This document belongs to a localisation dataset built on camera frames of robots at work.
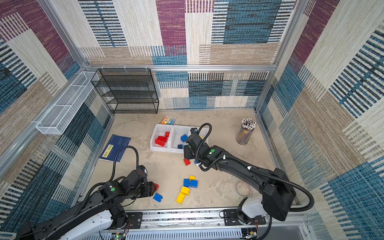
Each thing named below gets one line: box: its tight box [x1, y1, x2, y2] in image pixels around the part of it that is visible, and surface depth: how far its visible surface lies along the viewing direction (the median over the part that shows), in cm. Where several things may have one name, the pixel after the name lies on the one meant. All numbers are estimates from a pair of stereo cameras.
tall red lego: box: [155, 135, 168, 146], surface depth 102 cm
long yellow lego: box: [175, 192, 186, 204], surface depth 80 cm
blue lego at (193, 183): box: [189, 179, 198, 189], surface depth 85 cm
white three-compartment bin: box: [150, 123, 209, 154], surface depth 102 cm
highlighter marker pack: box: [161, 116, 176, 125], surface depth 114 cm
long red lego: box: [155, 138, 166, 147], surface depth 101 cm
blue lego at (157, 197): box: [152, 192, 163, 203], surface depth 81 cm
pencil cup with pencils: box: [236, 117, 257, 146], surface depth 91 cm
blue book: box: [98, 134, 132, 163], surface depth 101 cm
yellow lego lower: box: [180, 186, 191, 196], surface depth 83 cm
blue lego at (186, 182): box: [183, 178, 190, 188], surface depth 86 cm
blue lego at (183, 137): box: [180, 134, 189, 143], surface depth 104 cm
